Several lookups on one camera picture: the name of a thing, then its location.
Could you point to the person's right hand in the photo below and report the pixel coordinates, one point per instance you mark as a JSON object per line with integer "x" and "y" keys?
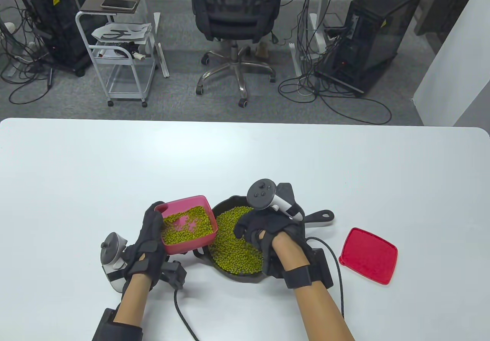
{"x": 275, "y": 228}

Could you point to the person's left forearm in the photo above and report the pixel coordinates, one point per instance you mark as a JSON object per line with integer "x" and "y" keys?
{"x": 132, "y": 299}

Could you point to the person's left hand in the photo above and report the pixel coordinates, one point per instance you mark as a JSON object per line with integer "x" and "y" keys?
{"x": 151, "y": 241}

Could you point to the white round object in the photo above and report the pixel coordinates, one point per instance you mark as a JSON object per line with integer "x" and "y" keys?
{"x": 10, "y": 27}

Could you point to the white and red device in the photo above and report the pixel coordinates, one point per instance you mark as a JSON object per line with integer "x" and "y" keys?
{"x": 111, "y": 53}

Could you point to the dark brown cabinet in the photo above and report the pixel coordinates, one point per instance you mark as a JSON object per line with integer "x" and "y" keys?
{"x": 440, "y": 4}

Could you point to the black smartphone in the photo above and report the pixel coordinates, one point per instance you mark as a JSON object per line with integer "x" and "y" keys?
{"x": 118, "y": 4}

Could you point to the person's right forearm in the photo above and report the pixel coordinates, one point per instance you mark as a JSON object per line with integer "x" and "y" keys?
{"x": 319, "y": 312}

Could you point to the black cast iron frying pan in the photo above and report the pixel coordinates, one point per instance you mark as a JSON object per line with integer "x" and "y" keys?
{"x": 316, "y": 217}

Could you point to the black computer tower case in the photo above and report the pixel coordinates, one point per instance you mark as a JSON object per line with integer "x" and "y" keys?
{"x": 383, "y": 38}
{"x": 57, "y": 23}

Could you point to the red plastic container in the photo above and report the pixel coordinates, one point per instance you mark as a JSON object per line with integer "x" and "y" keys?
{"x": 187, "y": 247}

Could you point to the red plastic container lid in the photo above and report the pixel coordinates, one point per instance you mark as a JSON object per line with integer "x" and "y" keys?
{"x": 369, "y": 255}

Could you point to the black mesh office chair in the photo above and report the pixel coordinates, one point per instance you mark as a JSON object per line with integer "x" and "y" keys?
{"x": 229, "y": 23}

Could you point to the pile of green mung beans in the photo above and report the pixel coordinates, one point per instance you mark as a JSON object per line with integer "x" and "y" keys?
{"x": 233, "y": 249}

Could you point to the white printed papers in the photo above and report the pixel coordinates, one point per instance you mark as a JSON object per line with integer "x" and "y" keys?
{"x": 122, "y": 33}

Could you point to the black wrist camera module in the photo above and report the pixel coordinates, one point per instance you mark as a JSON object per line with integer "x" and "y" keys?
{"x": 272, "y": 270}
{"x": 174, "y": 275}

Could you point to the small white roll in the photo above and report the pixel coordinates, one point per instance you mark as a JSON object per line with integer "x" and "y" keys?
{"x": 138, "y": 56}

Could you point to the grey white handheld controller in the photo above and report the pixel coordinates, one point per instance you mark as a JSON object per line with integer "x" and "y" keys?
{"x": 261, "y": 194}
{"x": 111, "y": 247}

